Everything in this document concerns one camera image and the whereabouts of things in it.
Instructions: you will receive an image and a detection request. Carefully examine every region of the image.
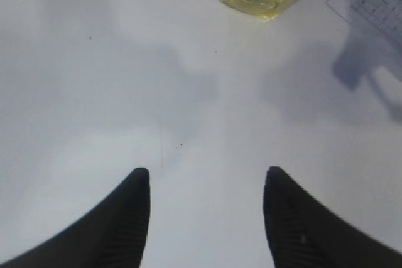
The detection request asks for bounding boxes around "clear plastic ruler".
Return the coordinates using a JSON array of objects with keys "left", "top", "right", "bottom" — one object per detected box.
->
[{"left": 326, "top": 0, "right": 401, "bottom": 53}]

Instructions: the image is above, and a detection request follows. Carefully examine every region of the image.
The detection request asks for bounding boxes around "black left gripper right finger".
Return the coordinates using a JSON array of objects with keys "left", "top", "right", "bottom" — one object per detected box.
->
[{"left": 263, "top": 166, "right": 401, "bottom": 267}]

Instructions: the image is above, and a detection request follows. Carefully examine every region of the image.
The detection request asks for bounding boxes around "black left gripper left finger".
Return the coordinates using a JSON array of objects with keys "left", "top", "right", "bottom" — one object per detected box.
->
[{"left": 1, "top": 168, "right": 150, "bottom": 267}]

